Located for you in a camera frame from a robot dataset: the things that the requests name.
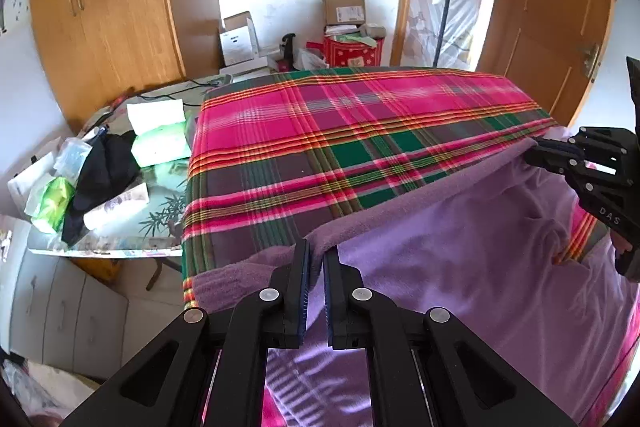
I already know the clear plastic bag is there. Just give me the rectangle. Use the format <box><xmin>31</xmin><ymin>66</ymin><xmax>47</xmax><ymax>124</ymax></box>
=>
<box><xmin>52</xmin><ymin>138</ymin><xmax>93</xmax><ymax>180</ymax></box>

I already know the grey drawer cabinet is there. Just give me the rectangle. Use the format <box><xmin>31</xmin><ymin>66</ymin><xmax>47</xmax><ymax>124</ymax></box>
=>
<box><xmin>0</xmin><ymin>217</ymin><xmax>131</xmax><ymax>380</ymax></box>

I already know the purple fleece top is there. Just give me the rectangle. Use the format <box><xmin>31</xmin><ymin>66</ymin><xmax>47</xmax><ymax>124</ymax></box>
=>
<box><xmin>192</xmin><ymin>137</ymin><xmax>640</xmax><ymax>427</ymax></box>

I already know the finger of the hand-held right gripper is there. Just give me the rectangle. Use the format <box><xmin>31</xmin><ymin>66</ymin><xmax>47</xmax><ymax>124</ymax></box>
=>
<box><xmin>537</xmin><ymin>134</ymin><xmax>588</xmax><ymax>156</ymax></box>
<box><xmin>524</xmin><ymin>148</ymin><xmax>583</xmax><ymax>178</ymax></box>

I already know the brass door handle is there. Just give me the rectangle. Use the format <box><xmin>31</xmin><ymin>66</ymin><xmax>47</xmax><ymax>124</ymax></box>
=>
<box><xmin>580</xmin><ymin>43</ymin><xmax>601</xmax><ymax>80</ymax></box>

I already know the bright green tissue pack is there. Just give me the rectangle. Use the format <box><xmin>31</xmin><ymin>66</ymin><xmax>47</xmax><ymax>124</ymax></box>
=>
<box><xmin>30</xmin><ymin>177</ymin><xmax>76</xmax><ymax>233</ymax></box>

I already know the pink green plaid bed sheet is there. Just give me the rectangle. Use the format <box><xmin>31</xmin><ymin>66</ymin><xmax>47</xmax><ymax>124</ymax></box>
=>
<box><xmin>181</xmin><ymin>66</ymin><xmax>640</xmax><ymax>427</ymax></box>

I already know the cardboard box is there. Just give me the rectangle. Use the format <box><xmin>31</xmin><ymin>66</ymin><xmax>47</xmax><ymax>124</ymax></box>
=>
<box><xmin>316</xmin><ymin>0</ymin><xmax>367</xmax><ymax>26</ymax></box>

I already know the crumpled white plastic bag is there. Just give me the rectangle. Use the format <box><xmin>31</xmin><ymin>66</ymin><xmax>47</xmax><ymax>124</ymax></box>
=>
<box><xmin>299</xmin><ymin>48</ymin><xmax>330</xmax><ymax>70</ymax></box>

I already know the white box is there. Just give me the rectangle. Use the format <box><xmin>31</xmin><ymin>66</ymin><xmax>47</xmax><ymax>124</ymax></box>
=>
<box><xmin>219</xmin><ymin>12</ymin><xmax>261</xmax><ymax>68</ymax></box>

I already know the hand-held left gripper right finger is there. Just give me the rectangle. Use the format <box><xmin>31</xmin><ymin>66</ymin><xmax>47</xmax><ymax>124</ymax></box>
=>
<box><xmin>322</xmin><ymin>252</ymin><xmax>576</xmax><ymax>427</ymax></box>

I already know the wooden wardrobe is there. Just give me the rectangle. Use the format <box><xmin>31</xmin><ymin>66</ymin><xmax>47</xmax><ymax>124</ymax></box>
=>
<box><xmin>27</xmin><ymin>0</ymin><xmax>223</xmax><ymax>135</ymax></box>

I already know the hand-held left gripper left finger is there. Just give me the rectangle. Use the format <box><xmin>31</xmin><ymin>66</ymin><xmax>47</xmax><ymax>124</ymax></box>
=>
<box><xmin>62</xmin><ymin>238</ymin><xmax>311</xmax><ymax>427</ymax></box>

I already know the glass side table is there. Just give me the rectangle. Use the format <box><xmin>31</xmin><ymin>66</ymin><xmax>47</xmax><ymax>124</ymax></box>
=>
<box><xmin>27</xmin><ymin>74</ymin><xmax>233</xmax><ymax>293</ymax></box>

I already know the red gift box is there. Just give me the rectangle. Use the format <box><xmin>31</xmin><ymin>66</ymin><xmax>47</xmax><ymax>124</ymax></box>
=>
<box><xmin>322</xmin><ymin>34</ymin><xmax>386</xmax><ymax>68</ymax></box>

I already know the black cloth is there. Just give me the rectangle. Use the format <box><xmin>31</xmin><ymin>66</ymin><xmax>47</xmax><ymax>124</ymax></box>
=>
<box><xmin>60</xmin><ymin>132</ymin><xmax>143</xmax><ymax>245</ymax></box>

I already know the wooden door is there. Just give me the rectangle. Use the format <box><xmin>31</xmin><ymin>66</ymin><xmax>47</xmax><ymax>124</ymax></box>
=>
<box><xmin>477</xmin><ymin>0</ymin><xmax>618</xmax><ymax>128</ymax></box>

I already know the white printed packet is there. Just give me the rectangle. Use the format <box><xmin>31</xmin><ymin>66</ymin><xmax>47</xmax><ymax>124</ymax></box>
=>
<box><xmin>82</xmin><ymin>184</ymin><xmax>151</xmax><ymax>230</ymax></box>

